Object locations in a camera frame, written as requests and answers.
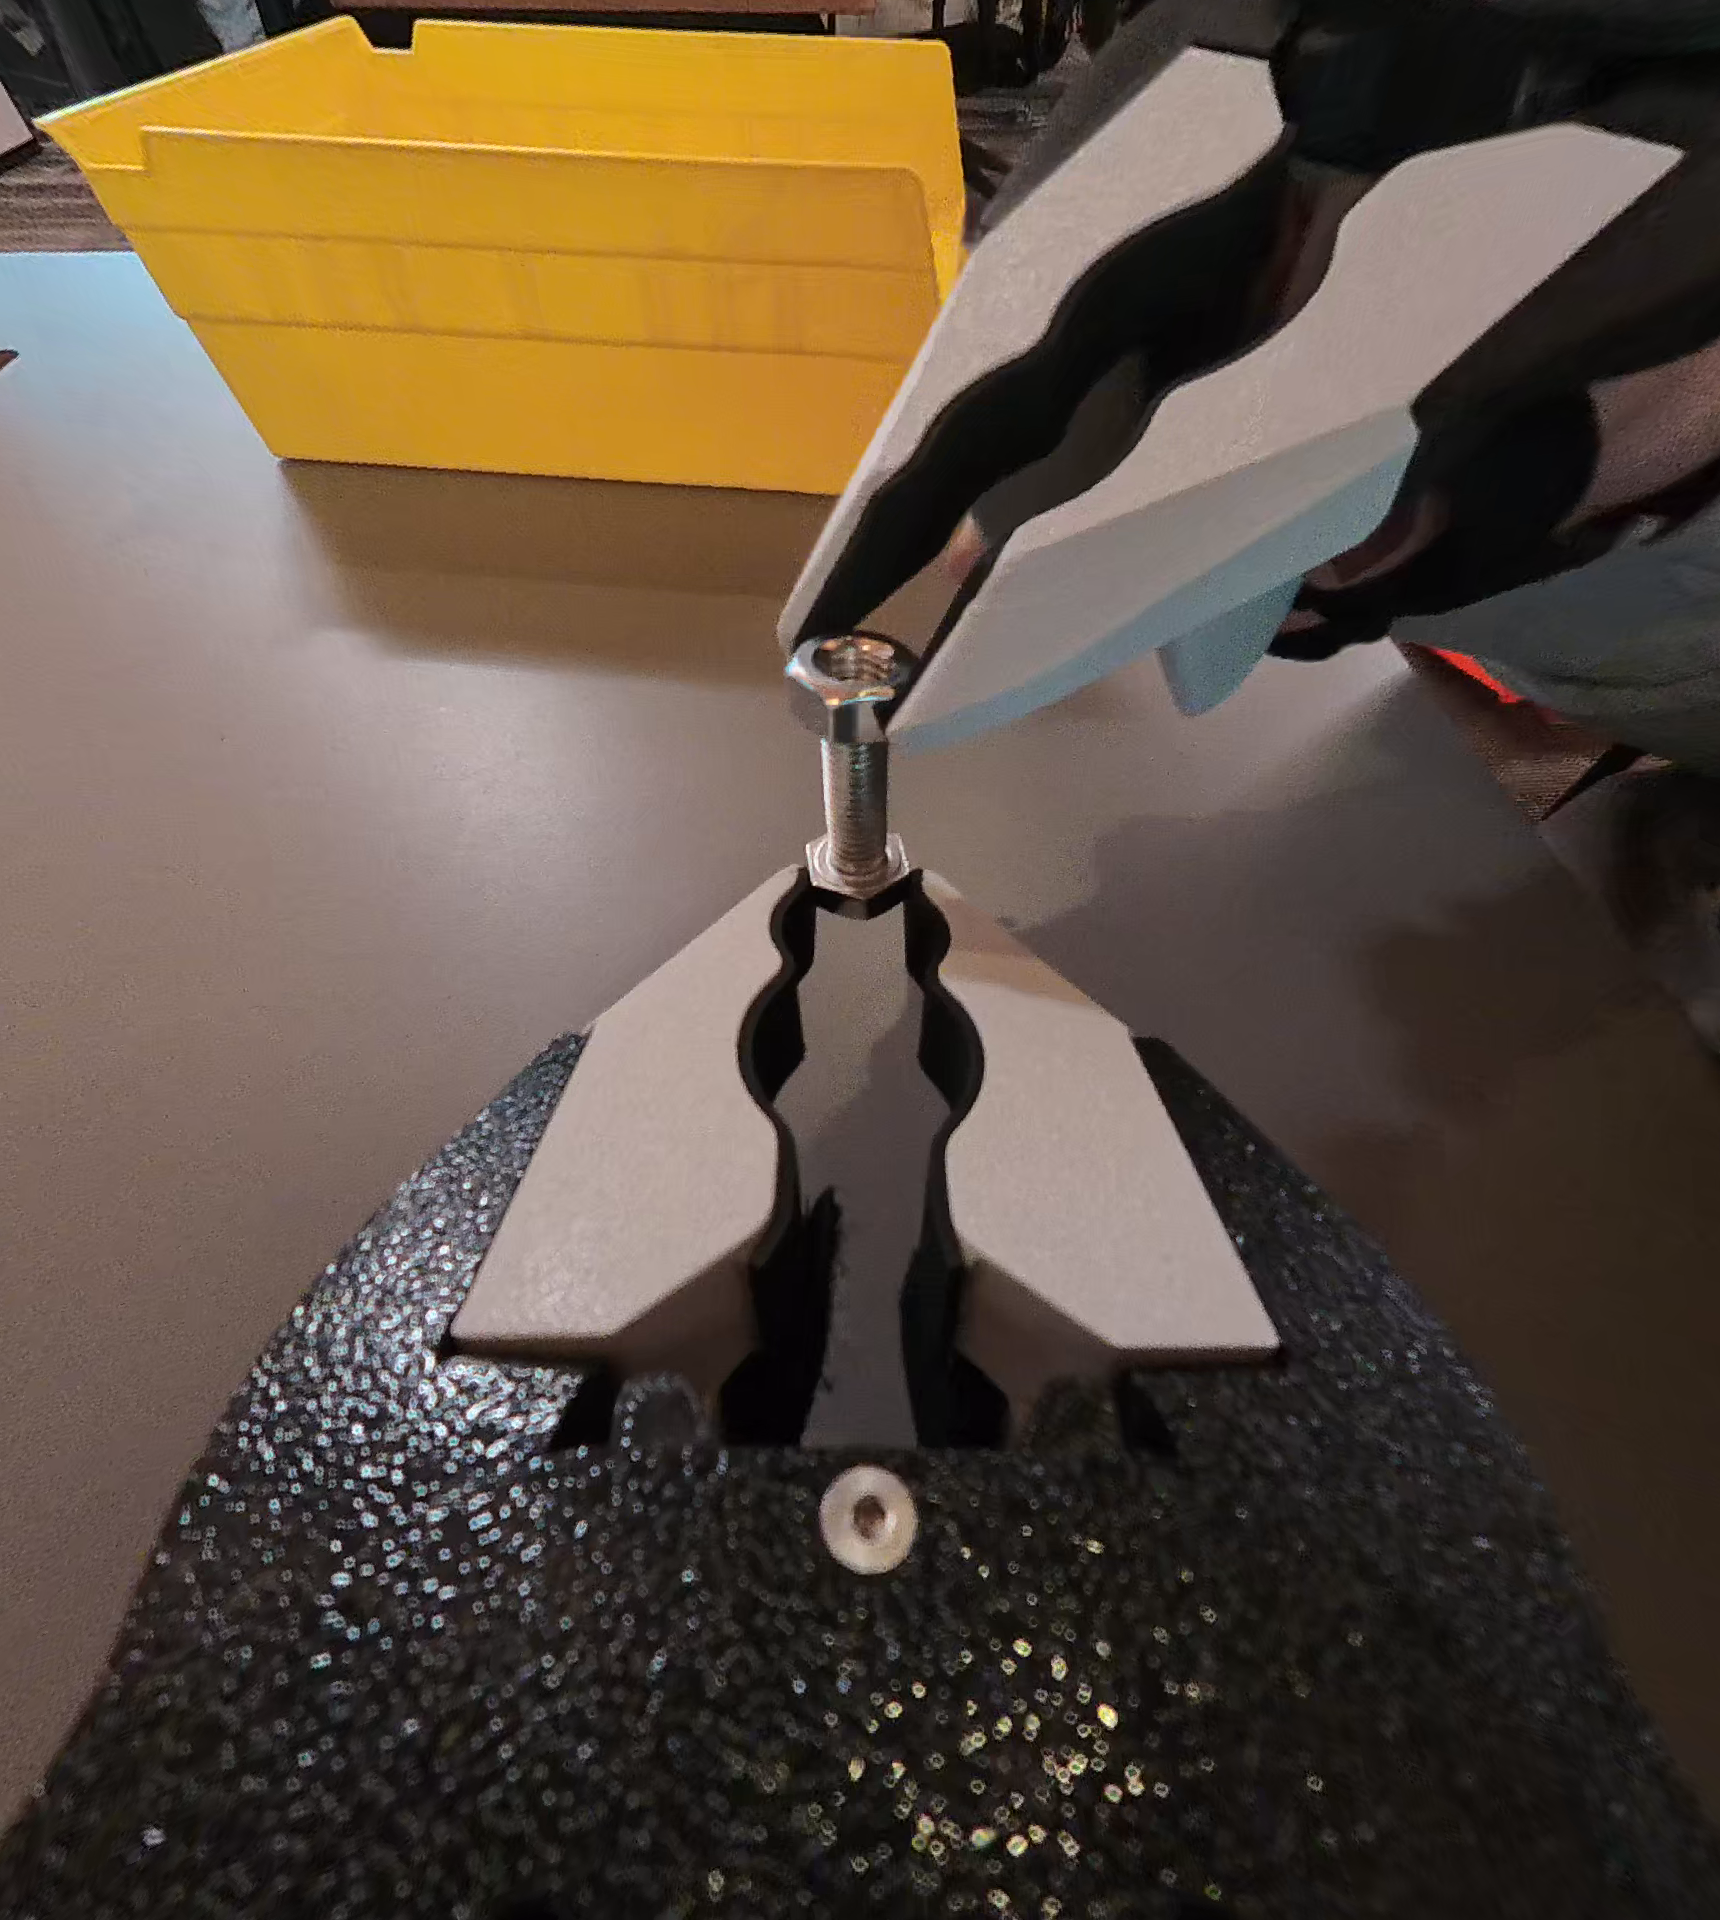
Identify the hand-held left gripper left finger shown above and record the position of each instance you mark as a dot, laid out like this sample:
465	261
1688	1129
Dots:
635	1185

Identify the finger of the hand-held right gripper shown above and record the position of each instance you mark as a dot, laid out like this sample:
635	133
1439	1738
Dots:
1041	254
1251	464

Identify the red grey striped fabric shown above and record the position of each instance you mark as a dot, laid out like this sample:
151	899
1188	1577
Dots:
1474	683

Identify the steel hex bolt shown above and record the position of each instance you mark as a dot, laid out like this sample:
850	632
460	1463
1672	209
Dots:
852	810

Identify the steel hex nut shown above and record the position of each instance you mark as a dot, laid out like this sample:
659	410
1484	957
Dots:
852	669

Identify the person's right hand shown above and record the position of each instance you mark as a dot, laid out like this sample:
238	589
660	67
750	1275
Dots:
1670	435

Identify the large yellow plastic bin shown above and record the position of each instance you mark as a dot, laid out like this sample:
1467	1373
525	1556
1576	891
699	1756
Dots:
501	330

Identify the person's right forearm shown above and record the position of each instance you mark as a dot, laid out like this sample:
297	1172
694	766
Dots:
1670	661

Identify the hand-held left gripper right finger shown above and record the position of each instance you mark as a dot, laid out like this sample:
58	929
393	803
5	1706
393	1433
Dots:
1084	1185

